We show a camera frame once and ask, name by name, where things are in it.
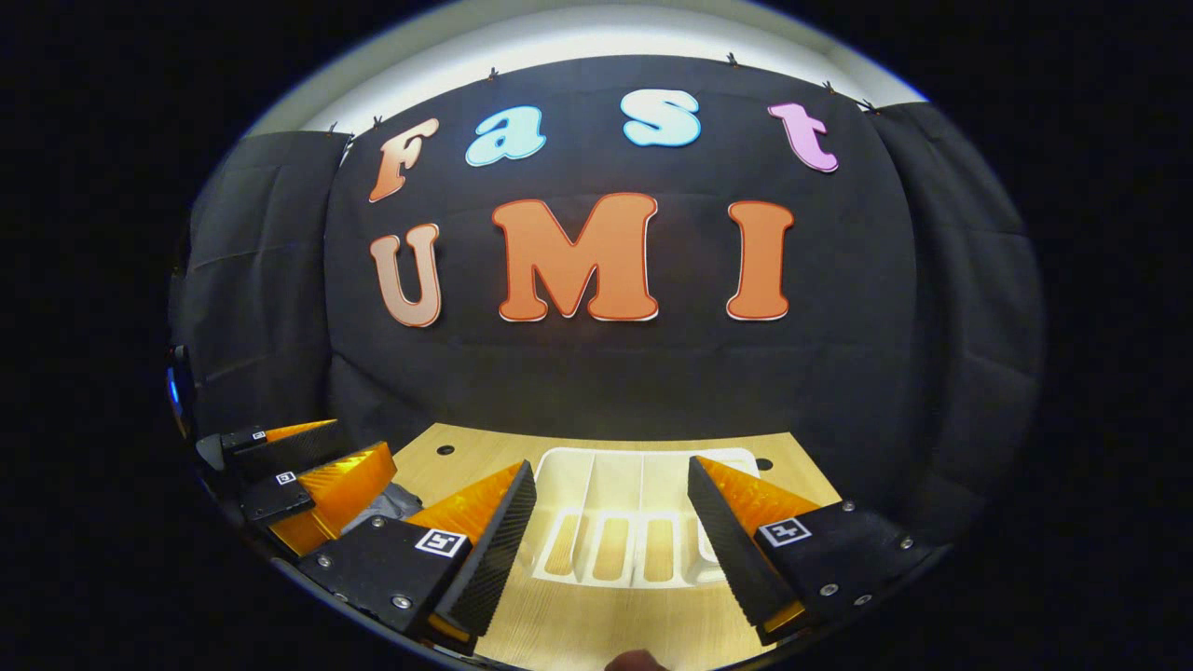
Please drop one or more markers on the white bookshelf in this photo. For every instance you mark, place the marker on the white bookshelf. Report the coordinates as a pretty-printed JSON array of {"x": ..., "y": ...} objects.
[{"x": 596, "y": 485}]

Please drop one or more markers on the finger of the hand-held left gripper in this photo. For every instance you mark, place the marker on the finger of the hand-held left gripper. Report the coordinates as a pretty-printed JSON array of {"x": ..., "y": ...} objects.
[
  {"x": 275, "y": 499},
  {"x": 298, "y": 452}
]

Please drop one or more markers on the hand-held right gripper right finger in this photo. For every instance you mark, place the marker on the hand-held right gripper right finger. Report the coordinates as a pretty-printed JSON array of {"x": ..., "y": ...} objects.
[{"x": 722, "y": 540}]

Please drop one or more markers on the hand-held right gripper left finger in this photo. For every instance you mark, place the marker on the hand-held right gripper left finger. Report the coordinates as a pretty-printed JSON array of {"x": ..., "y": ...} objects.
[{"x": 494, "y": 550}]

